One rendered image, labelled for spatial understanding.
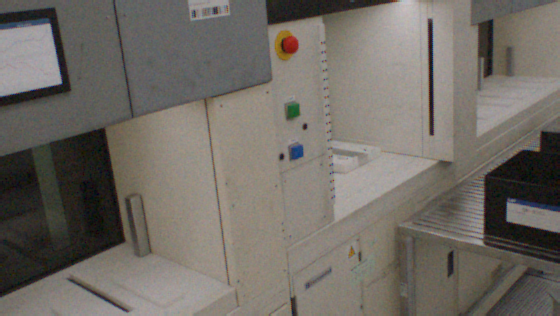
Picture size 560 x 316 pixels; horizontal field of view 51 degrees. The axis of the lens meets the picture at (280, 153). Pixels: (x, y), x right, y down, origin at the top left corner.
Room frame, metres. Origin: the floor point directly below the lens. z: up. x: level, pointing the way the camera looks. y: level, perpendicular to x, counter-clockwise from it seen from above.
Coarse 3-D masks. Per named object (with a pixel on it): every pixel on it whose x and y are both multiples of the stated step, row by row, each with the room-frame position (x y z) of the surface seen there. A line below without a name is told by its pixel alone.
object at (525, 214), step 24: (504, 168) 1.57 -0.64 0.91; (528, 168) 1.66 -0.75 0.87; (552, 168) 1.61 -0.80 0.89; (504, 192) 1.44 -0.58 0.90; (528, 192) 1.39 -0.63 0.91; (552, 192) 1.35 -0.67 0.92; (504, 216) 1.44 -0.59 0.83; (528, 216) 1.39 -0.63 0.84; (552, 216) 1.35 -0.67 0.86; (528, 240) 1.39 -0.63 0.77; (552, 240) 1.35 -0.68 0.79
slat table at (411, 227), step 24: (528, 144) 2.23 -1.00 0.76; (456, 192) 1.80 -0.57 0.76; (480, 192) 1.78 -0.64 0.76; (432, 216) 1.63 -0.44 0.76; (456, 216) 1.61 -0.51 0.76; (480, 216) 1.59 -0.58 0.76; (408, 240) 1.58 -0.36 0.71; (432, 240) 1.51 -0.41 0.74; (456, 240) 1.46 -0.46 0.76; (480, 240) 1.44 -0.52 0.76; (408, 264) 1.57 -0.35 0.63; (528, 264) 1.33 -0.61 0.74; (552, 264) 1.29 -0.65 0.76; (408, 288) 1.57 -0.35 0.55; (408, 312) 1.57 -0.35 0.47
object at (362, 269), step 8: (280, 32) 1.31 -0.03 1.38; (288, 32) 1.33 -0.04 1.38; (280, 40) 1.31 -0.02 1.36; (280, 48) 1.31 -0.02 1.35; (280, 56) 1.30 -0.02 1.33; (288, 56) 1.32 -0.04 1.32; (288, 96) 1.32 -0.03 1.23; (328, 96) 1.41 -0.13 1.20; (328, 104) 1.41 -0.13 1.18; (368, 256) 1.51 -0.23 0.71; (360, 264) 1.48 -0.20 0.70; (368, 264) 1.51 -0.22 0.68; (352, 272) 1.45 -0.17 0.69; (360, 272) 1.48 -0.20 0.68; (368, 272) 1.51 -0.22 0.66; (352, 280) 1.45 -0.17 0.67; (360, 280) 1.48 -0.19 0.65
